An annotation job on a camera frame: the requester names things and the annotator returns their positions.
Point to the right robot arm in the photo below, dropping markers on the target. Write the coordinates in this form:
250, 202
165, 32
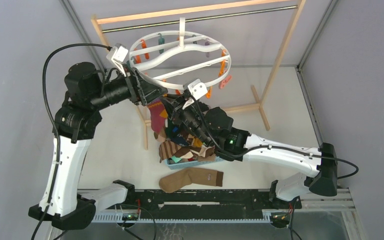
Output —
210, 131

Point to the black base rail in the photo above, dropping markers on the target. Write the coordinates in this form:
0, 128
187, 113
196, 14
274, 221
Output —
203, 205

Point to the white round clip hanger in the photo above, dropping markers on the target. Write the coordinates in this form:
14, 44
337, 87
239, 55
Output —
185, 52

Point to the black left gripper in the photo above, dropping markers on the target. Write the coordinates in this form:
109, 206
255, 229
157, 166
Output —
141, 90

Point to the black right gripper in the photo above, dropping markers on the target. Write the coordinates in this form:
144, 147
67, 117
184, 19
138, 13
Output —
174, 107

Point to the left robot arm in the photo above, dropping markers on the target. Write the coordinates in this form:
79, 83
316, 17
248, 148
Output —
74, 127

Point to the light blue sock basket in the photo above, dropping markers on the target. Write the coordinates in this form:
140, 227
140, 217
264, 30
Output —
189, 164

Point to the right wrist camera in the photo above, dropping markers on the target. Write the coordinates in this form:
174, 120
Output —
193, 90

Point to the tan brown sock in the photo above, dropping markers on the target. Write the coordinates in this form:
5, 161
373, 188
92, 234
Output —
191, 175

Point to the teal clothespin clip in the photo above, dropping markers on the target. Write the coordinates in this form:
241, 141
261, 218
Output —
161, 41

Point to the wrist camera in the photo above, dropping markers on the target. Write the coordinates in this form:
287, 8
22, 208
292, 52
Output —
116, 57
193, 90

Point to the purple striped sock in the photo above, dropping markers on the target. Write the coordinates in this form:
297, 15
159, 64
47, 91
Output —
158, 115

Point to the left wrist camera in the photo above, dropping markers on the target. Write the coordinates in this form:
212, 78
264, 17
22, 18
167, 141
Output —
116, 57

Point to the pile of mixed socks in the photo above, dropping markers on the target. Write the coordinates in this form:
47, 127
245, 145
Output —
182, 148

